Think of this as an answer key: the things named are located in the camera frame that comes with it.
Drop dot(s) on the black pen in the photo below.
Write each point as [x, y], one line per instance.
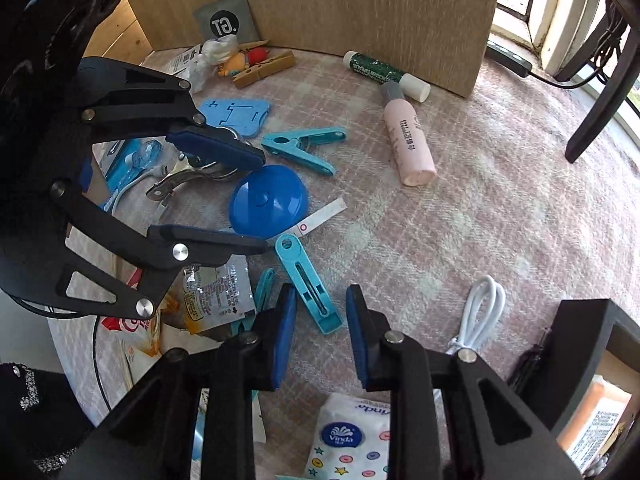
[530, 360]

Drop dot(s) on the pink bottle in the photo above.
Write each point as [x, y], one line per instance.
[410, 145]

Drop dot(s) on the blue plastic phone stand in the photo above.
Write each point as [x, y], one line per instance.
[240, 115]

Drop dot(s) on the white label packet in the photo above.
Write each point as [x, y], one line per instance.
[182, 60]

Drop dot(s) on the white test strip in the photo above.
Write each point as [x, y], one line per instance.
[322, 215]

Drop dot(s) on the silver foil sachet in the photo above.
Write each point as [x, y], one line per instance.
[215, 290]

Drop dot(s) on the light wooden board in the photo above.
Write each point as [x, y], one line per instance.
[350, 5]

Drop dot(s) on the teal slotted clip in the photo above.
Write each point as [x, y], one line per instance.
[331, 321]

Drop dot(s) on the blue round case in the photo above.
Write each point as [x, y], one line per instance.
[270, 200]

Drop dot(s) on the black container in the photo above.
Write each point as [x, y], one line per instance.
[580, 340]

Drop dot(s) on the red and white packet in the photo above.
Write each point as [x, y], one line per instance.
[135, 335]

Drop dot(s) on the silver metal clip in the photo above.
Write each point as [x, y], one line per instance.
[185, 177]

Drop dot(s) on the wooden clothespin with cartoon figure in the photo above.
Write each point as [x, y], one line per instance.
[265, 67]

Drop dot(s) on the white window frame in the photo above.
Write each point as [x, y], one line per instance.
[545, 15]

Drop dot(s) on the person's dark sparkly clothing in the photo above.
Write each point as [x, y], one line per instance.
[30, 435]

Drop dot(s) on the pine wood panel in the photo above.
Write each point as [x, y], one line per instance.
[125, 35]

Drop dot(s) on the crumpled white plastic wrapper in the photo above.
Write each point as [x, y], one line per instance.
[215, 55]

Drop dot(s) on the white dotted tissue pack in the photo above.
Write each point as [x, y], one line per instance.
[350, 435]

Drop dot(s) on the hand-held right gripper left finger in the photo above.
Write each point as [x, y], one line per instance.
[282, 340]

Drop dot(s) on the black power strip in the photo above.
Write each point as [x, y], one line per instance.
[510, 57]

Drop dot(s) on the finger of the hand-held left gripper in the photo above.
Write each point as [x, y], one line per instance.
[220, 244]
[215, 147]

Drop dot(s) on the green glue stick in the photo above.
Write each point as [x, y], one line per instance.
[380, 70]

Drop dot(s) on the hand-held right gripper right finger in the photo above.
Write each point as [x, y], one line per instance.
[357, 345]

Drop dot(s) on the grey sachet with black circle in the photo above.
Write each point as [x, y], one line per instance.
[225, 25]

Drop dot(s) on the orange tissue pack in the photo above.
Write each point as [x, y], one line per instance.
[595, 410]

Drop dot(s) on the cotton swabs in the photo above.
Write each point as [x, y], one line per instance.
[595, 467]

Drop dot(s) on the pink plaid cloth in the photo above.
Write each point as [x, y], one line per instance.
[425, 240]

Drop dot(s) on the black chair leg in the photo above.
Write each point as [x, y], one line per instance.
[600, 105]

